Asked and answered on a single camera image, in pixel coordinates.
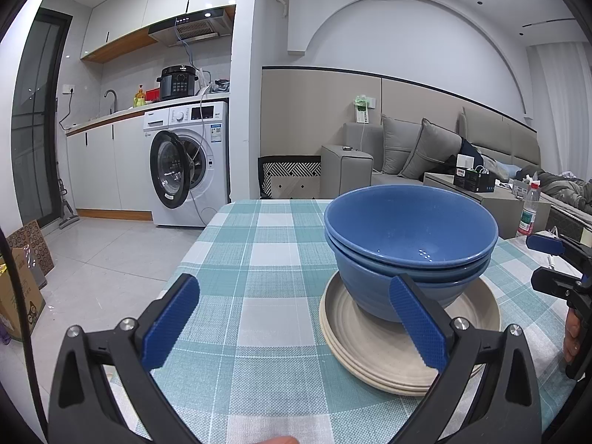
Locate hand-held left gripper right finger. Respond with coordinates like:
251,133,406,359
388,274,542,444

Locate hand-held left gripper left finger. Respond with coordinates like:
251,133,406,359
48,274,201,444

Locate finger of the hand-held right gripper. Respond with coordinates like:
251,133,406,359
531,267,592,306
526,233,592,269

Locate blue bowl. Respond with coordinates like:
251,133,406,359
334,259,490,324
324,185,499,273
326,236,492,284

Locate person's right hand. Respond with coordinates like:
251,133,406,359
564,310,582,366

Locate plastic water bottle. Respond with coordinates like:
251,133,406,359
517,182,542,238

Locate grey nightstand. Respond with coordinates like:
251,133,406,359
423,172,553,240

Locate grey blanket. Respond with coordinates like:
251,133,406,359
515,169,592,213

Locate black cardboard box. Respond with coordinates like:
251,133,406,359
453,169,497,194

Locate teal checked tablecloth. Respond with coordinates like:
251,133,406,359
108,199,572,444

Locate dark jacket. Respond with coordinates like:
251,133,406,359
444,139,486,172

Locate grey cushion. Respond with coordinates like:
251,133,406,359
380,115,424,175
398,118,463,180

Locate white washing machine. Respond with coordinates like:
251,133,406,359
142,101,231,228

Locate grey stick vacuum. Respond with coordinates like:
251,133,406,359
55,178,79,231

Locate patterned brown cardboard box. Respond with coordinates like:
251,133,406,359
7,219,55,278

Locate grey sofa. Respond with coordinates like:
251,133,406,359
320,106,542,199

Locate white kitchen cabinet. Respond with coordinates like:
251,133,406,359
65,111,153,220

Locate black white patterned mat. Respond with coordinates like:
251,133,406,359
258,156,322,199

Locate glass sliding door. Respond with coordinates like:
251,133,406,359
10,8,74,227

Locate black pressure cooker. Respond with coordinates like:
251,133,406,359
156,65,201,101

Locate range hood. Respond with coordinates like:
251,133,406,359
148,7,234,48

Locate white upper cabinets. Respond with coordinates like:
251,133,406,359
80,0,246,63

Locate wall socket with green charger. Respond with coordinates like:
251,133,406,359
354,95,376,123

